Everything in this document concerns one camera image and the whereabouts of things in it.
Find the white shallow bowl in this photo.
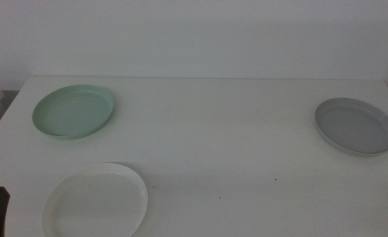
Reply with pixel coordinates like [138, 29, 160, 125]
[41, 163, 149, 237]

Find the pale green shallow bowl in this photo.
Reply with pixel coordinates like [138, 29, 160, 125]
[32, 84, 114, 140]

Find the grey shallow bowl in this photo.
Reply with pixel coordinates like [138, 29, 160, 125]
[314, 97, 388, 157]

